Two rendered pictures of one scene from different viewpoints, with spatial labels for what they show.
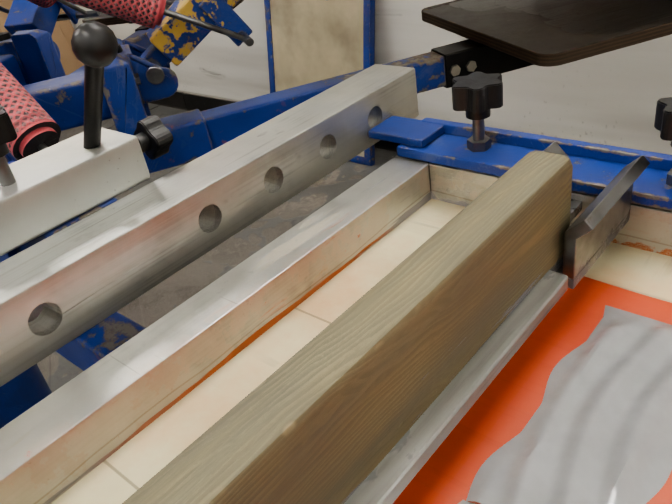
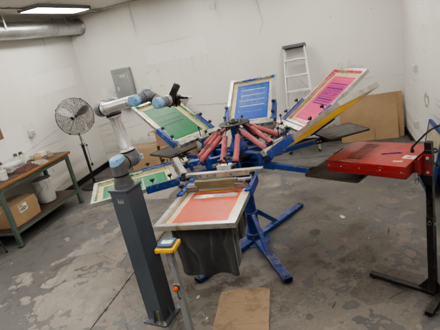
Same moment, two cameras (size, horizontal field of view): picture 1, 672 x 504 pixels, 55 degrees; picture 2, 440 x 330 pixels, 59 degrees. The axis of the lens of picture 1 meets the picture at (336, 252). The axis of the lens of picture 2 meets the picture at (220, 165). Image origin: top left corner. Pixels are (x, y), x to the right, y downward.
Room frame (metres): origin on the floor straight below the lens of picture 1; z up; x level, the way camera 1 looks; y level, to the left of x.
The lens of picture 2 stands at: (-1.01, -2.62, 2.10)
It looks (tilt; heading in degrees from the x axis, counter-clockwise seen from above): 18 degrees down; 63
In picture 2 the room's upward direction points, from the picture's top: 12 degrees counter-clockwise
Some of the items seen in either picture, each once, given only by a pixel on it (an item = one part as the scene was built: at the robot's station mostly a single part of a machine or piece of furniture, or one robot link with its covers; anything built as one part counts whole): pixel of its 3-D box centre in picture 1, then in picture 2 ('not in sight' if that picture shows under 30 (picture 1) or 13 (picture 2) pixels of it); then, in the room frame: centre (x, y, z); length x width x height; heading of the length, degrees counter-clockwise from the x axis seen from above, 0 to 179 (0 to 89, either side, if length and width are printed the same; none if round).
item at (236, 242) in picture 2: not in sight; (240, 231); (0.19, -0.35, 0.74); 0.46 x 0.04 x 0.42; 44
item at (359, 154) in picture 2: not in sight; (380, 158); (1.19, -0.80, 1.06); 0.61 x 0.46 x 0.12; 104
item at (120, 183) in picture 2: not in sight; (122, 179); (-0.42, 0.19, 1.25); 0.15 x 0.15 x 0.10
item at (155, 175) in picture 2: not in sight; (148, 171); (-0.04, 0.82, 1.05); 1.08 x 0.61 x 0.23; 164
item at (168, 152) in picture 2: not in sight; (197, 156); (0.67, 1.23, 0.91); 1.34 x 0.40 x 0.08; 104
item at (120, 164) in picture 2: not in sight; (118, 164); (-0.42, 0.19, 1.37); 0.13 x 0.12 x 0.14; 31
